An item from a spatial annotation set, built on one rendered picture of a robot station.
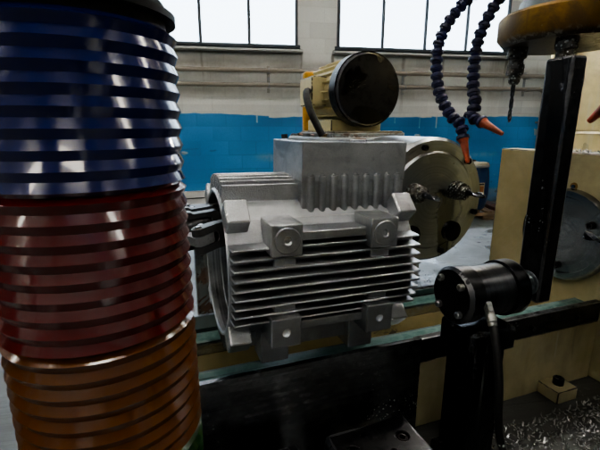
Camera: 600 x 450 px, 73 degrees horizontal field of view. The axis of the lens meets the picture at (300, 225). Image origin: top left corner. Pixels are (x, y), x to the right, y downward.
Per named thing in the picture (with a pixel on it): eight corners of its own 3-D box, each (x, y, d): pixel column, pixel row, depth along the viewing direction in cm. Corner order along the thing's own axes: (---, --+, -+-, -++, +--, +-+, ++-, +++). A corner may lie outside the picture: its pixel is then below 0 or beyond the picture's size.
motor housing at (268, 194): (339, 288, 62) (345, 163, 57) (415, 352, 44) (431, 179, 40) (207, 306, 55) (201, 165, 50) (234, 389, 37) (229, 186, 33)
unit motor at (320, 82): (344, 197, 140) (347, 69, 130) (397, 217, 110) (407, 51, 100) (272, 203, 131) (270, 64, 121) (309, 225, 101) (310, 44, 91)
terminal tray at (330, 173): (358, 194, 54) (361, 139, 53) (404, 208, 45) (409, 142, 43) (272, 197, 50) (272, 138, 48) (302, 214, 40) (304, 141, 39)
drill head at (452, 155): (392, 221, 117) (396, 134, 111) (489, 259, 84) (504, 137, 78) (312, 229, 109) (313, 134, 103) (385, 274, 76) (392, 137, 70)
